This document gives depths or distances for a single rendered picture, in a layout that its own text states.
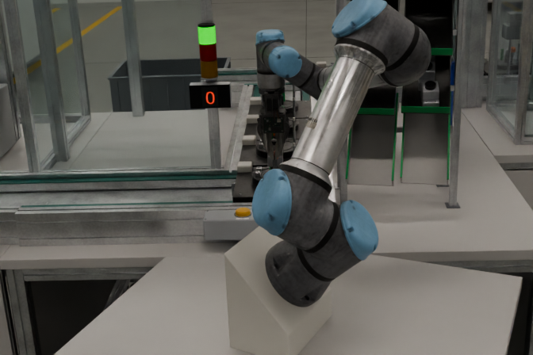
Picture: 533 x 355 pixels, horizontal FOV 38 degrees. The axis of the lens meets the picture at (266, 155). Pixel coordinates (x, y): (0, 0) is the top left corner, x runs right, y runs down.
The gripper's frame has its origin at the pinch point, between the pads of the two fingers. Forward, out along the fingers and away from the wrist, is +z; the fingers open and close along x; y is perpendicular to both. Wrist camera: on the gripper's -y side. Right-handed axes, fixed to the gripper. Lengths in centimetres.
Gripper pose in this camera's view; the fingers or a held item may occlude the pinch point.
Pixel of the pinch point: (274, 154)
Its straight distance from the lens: 218.8
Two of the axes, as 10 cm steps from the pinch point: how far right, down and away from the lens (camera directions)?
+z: 0.4, 9.4, 3.3
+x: 10.0, -0.3, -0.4
